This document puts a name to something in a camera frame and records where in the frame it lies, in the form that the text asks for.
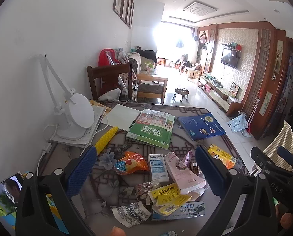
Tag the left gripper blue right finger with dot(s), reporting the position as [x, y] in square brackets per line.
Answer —
[213, 170]

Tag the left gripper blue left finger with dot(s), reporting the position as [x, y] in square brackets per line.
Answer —
[78, 170]

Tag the yellow juice carton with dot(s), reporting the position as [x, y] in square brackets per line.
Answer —
[228, 160]

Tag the pink Pocky box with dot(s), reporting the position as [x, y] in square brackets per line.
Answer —
[186, 180]

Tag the pink plastic wrapper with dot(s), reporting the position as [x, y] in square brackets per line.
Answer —
[188, 157]

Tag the blue white toothpaste box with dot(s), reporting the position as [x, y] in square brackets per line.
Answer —
[188, 210]

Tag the orange snack bag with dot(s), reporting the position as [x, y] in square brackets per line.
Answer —
[131, 163]

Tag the yellow medicine box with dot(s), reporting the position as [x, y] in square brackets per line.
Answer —
[167, 194]

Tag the white blue milk carton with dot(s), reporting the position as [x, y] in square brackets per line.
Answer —
[157, 167]

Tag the black white patterned wrapper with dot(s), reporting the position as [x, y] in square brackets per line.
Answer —
[131, 214]

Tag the right hand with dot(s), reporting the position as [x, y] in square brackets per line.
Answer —
[285, 220]

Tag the left hand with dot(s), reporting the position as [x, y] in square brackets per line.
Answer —
[116, 231]

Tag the yellow plastic ruler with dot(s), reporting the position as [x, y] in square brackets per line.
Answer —
[105, 139]

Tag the checkered yellow cloth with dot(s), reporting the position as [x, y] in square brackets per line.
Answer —
[284, 139]

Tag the blue book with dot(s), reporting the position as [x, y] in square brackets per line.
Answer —
[201, 127]

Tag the white desk lamp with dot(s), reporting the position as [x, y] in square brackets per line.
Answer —
[76, 115]

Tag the blue plastic bag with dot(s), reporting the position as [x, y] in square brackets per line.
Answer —
[239, 124]

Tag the white paper sheet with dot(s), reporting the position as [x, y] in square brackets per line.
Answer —
[121, 116]

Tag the wooden TV cabinet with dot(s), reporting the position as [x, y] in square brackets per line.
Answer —
[221, 97]

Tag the green textbook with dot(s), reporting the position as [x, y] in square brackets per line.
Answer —
[153, 128]

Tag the small round wheeled stool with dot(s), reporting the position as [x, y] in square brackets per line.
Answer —
[183, 92]

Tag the dark wooden chair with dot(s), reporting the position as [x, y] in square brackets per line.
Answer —
[109, 74]

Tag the wooden sofa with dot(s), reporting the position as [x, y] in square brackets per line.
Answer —
[149, 86]

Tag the red plastic chair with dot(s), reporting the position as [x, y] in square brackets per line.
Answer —
[107, 57]

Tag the magazine rack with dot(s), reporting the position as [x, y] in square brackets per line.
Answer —
[125, 83]

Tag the wall television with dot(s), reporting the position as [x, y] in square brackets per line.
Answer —
[230, 57]

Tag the framed wall pictures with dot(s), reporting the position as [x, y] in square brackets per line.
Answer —
[125, 10]

